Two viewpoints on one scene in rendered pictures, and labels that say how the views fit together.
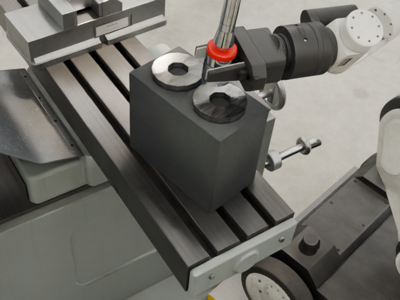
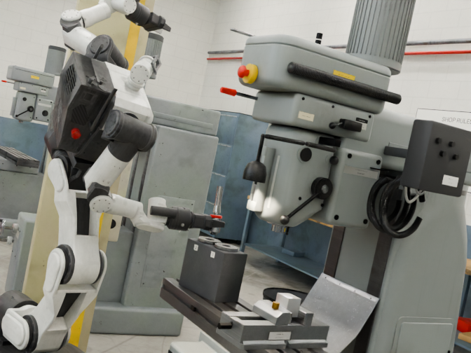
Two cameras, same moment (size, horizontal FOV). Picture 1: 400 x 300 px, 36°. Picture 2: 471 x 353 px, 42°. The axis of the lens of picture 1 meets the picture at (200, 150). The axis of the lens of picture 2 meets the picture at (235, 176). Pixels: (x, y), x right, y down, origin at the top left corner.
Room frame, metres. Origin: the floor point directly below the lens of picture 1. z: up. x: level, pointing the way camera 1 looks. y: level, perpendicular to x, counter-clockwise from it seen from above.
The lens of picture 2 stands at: (3.09, 0.27, 1.54)
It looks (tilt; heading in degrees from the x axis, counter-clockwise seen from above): 3 degrees down; 186
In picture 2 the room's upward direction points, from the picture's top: 12 degrees clockwise
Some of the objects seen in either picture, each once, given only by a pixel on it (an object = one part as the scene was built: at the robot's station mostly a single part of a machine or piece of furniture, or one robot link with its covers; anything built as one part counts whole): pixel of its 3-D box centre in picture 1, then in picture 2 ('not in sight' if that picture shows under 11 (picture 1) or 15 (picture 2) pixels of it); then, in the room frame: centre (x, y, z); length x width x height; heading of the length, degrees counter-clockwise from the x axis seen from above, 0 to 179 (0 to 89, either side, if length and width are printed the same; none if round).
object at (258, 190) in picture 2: not in sight; (261, 178); (1.11, 0.15, 1.44); 0.04 x 0.04 x 0.21; 38
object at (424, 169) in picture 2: not in sight; (439, 158); (1.12, 0.67, 1.62); 0.20 x 0.09 x 0.21; 128
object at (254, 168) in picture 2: not in sight; (255, 171); (1.20, 0.13, 1.47); 0.07 x 0.07 x 0.06
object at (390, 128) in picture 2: not in sight; (406, 146); (0.73, 0.63, 1.66); 0.80 x 0.23 x 0.20; 128
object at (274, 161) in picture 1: (293, 150); not in sight; (1.25, -0.27, 0.54); 0.22 x 0.06 x 0.06; 128
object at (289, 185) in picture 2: not in sight; (291, 176); (1.04, 0.24, 1.47); 0.21 x 0.19 x 0.32; 38
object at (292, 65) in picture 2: not in sight; (346, 84); (1.13, 0.35, 1.79); 0.45 x 0.04 x 0.04; 128
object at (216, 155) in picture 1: (194, 126); (212, 267); (0.78, 0.01, 1.06); 0.22 x 0.12 x 0.20; 49
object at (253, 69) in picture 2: not in sight; (249, 73); (1.18, 0.05, 1.76); 0.06 x 0.02 x 0.06; 38
